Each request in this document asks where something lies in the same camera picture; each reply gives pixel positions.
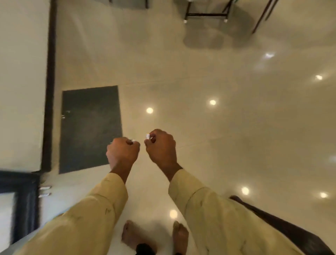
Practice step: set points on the black metal stool frame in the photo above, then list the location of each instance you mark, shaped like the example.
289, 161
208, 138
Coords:
207, 15

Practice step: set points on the small silver door pin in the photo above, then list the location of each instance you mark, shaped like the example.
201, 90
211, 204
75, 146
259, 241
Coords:
45, 187
44, 195

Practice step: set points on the person's right forearm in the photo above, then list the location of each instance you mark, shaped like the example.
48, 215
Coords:
223, 223

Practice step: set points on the person's left hand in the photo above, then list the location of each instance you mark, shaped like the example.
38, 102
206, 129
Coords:
122, 153

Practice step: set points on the person's right hand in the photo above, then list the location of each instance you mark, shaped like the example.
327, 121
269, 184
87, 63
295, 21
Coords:
162, 148

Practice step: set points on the person's left foot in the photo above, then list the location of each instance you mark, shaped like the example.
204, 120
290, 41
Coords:
134, 233

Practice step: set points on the dark skirting board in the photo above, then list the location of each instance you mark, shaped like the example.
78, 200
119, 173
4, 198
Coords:
50, 92

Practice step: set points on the person's left forearm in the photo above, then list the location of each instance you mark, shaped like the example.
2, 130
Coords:
86, 223

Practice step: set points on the dark grey floor mat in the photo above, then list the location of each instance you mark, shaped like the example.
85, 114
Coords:
90, 128

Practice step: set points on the black ribbed door frame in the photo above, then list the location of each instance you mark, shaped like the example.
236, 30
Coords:
26, 210

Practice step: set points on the black metal table leg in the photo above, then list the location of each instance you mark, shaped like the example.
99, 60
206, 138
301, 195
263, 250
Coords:
262, 15

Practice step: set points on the person's right foot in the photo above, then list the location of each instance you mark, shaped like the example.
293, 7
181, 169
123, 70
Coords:
180, 236

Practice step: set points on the person's black trouser leg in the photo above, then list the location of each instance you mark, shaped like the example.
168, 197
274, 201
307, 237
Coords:
144, 249

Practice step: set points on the person's foot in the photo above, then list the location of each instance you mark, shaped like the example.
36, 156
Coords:
134, 233
180, 236

